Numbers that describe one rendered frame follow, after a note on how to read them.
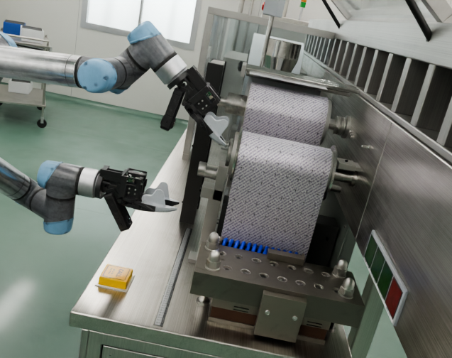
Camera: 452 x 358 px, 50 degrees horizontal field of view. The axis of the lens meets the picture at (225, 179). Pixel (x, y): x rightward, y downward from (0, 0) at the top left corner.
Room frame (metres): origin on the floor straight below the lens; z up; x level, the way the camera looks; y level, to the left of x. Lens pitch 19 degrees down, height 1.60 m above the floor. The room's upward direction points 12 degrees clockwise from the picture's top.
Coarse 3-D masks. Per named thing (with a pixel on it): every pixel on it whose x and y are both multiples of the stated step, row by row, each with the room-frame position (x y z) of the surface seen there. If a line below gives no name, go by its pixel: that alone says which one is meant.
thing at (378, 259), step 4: (376, 252) 0.91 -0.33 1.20; (376, 256) 0.90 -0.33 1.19; (380, 256) 0.88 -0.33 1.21; (376, 260) 0.90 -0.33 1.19; (380, 260) 0.87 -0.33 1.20; (376, 264) 0.89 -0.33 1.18; (380, 264) 0.87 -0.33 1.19; (372, 268) 0.90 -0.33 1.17; (376, 268) 0.88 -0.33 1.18; (380, 268) 0.86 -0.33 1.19; (376, 272) 0.88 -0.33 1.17; (376, 276) 0.87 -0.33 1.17; (376, 280) 0.86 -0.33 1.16
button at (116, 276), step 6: (108, 264) 1.11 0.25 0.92; (108, 270) 1.08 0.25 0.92; (114, 270) 1.09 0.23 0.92; (120, 270) 1.10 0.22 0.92; (126, 270) 1.10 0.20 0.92; (132, 270) 1.11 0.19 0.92; (102, 276) 1.05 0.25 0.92; (108, 276) 1.06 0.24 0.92; (114, 276) 1.06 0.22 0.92; (120, 276) 1.07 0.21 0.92; (126, 276) 1.07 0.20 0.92; (102, 282) 1.05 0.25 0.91; (108, 282) 1.05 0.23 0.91; (114, 282) 1.05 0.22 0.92; (120, 282) 1.05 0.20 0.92; (126, 282) 1.05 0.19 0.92
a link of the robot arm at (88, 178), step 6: (84, 168) 1.18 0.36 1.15; (90, 168) 1.19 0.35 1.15; (84, 174) 1.16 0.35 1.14; (90, 174) 1.16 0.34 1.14; (96, 174) 1.16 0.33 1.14; (84, 180) 1.15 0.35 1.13; (90, 180) 1.15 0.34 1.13; (96, 180) 1.16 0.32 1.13; (78, 186) 1.14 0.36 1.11; (84, 186) 1.14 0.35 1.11; (90, 186) 1.14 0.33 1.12; (78, 192) 1.15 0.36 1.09; (84, 192) 1.15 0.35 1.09; (90, 192) 1.15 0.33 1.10
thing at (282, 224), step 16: (240, 192) 1.18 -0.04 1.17; (240, 208) 1.18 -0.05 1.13; (256, 208) 1.18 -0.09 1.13; (272, 208) 1.18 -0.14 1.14; (288, 208) 1.18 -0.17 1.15; (304, 208) 1.18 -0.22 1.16; (224, 224) 1.18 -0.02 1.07; (240, 224) 1.18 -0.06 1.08; (256, 224) 1.18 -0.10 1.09; (272, 224) 1.18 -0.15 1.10; (288, 224) 1.18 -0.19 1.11; (304, 224) 1.18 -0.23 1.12; (240, 240) 1.18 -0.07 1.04; (256, 240) 1.18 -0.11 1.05; (272, 240) 1.18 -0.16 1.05; (288, 240) 1.18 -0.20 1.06; (304, 240) 1.18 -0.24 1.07
